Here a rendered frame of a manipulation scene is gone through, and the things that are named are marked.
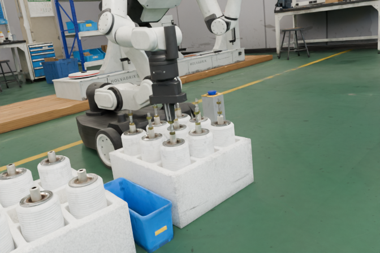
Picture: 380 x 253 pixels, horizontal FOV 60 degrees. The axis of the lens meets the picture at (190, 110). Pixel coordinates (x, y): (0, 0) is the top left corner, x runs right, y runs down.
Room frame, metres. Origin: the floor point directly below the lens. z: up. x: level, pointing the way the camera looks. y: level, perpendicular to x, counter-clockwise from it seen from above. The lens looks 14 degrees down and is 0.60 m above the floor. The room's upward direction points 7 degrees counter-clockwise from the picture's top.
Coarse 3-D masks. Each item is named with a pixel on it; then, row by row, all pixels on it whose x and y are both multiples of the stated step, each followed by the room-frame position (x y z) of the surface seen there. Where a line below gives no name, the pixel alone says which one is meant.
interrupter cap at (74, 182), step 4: (76, 176) 0.83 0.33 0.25; (88, 176) 0.82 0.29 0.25; (92, 176) 0.81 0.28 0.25; (96, 176) 0.81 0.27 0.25; (72, 180) 0.81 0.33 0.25; (76, 180) 0.80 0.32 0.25; (88, 180) 0.80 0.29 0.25; (92, 180) 0.79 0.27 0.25; (96, 180) 0.79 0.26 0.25; (68, 184) 0.78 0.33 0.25; (72, 184) 0.78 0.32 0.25; (76, 184) 0.78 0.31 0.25; (80, 184) 0.77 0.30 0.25; (84, 184) 0.77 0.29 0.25; (88, 184) 0.77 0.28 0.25
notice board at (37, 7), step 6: (30, 0) 6.88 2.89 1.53; (36, 0) 6.97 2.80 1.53; (42, 0) 7.06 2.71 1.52; (48, 0) 7.14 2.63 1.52; (30, 6) 6.87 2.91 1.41; (36, 6) 6.95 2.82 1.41; (42, 6) 7.04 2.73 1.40; (48, 6) 7.12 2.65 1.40; (30, 12) 6.84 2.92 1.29; (36, 12) 6.93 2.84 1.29; (42, 12) 7.02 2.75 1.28; (48, 12) 7.10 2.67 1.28
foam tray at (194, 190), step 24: (240, 144) 1.13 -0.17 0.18; (120, 168) 1.15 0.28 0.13; (144, 168) 1.03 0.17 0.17; (192, 168) 0.96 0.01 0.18; (216, 168) 1.04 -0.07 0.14; (240, 168) 1.12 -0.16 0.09; (168, 192) 0.94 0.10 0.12; (192, 192) 0.96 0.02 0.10; (216, 192) 1.03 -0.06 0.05; (192, 216) 0.95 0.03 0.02
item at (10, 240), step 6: (0, 216) 0.66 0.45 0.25; (0, 222) 0.64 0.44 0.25; (6, 222) 0.66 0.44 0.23; (0, 228) 0.64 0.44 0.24; (6, 228) 0.65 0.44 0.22; (0, 234) 0.63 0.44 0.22; (6, 234) 0.65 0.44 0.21; (0, 240) 0.63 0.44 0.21; (6, 240) 0.64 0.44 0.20; (12, 240) 0.67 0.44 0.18; (0, 246) 0.63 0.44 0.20; (6, 246) 0.64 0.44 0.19; (12, 246) 0.66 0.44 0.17; (0, 252) 0.62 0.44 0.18; (6, 252) 0.64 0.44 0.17
